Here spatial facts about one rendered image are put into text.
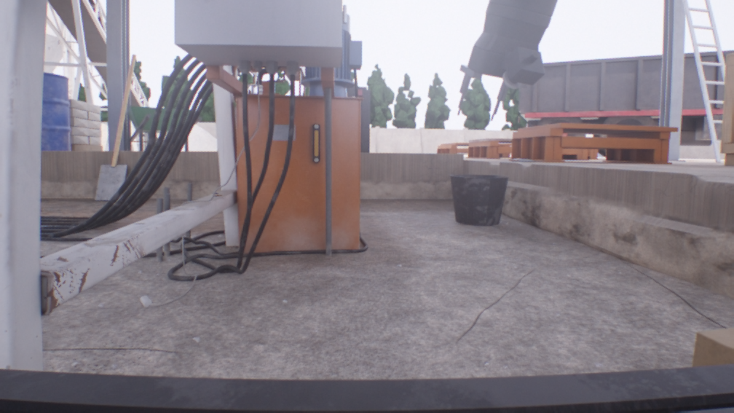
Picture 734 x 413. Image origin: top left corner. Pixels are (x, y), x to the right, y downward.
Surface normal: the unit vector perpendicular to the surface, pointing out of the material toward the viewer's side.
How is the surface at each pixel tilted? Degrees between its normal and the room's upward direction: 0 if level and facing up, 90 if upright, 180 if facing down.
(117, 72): 90
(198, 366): 0
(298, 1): 90
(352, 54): 90
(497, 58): 114
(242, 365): 0
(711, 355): 90
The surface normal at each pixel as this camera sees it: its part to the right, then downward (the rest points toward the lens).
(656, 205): -1.00, -0.03
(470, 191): -0.55, 0.21
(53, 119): 0.92, 0.04
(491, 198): 0.20, 0.23
